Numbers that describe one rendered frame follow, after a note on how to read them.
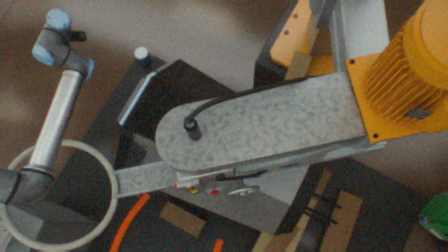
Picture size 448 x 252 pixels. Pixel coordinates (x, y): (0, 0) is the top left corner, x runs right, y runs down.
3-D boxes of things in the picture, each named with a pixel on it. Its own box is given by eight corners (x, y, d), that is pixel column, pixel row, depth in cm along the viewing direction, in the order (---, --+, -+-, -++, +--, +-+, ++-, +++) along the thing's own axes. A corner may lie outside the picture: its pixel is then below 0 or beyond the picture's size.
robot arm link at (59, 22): (41, 23, 156) (51, 2, 159) (43, 35, 168) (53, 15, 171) (65, 33, 159) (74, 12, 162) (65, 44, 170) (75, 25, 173)
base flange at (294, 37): (304, -7, 245) (305, -11, 240) (378, 27, 237) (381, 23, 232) (266, 58, 235) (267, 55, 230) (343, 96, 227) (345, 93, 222)
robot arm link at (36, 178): (46, 212, 139) (100, 57, 170) (10, 202, 132) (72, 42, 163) (35, 215, 147) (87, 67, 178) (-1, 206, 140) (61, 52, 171)
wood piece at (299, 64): (294, 54, 231) (295, 50, 226) (310, 59, 229) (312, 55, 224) (282, 84, 226) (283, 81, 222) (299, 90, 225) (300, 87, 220)
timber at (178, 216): (162, 216, 285) (159, 216, 274) (170, 201, 288) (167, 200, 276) (199, 237, 281) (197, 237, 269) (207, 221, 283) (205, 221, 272)
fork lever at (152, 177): (254, 137, 190) (255, 134, 185) (263, 176, 185) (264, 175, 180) (111, 166, 188) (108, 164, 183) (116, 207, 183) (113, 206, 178)
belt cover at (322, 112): (417, 66, 146) (438, 45, 130) (440, 131, 139) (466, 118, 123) (159, 120, 145) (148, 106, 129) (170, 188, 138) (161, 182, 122)
